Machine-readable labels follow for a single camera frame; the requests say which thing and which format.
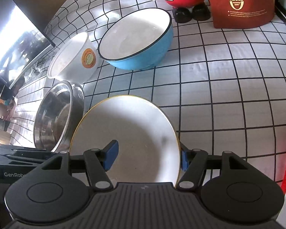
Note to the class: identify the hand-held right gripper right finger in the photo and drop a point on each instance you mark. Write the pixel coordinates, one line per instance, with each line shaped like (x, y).
(184, 159)

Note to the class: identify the white paper bowl orange print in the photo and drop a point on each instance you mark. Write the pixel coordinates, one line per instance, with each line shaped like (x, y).
(70, 57)

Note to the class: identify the white checked tablecloth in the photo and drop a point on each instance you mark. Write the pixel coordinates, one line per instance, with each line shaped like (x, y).
(228, 76)

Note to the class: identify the blue enamel bowl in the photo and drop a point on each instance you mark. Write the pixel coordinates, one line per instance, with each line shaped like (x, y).
(133, 35)

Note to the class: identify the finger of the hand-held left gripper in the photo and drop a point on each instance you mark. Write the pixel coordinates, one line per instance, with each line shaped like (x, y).
(26, 158)

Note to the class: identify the red snack bag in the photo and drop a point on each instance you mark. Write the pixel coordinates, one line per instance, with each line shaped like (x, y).
(240, 16)

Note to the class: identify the stainless steel bowl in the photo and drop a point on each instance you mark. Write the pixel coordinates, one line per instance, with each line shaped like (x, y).
(54, 116)

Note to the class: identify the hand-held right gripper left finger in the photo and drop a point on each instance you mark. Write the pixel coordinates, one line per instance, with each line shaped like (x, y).
(112, 153)

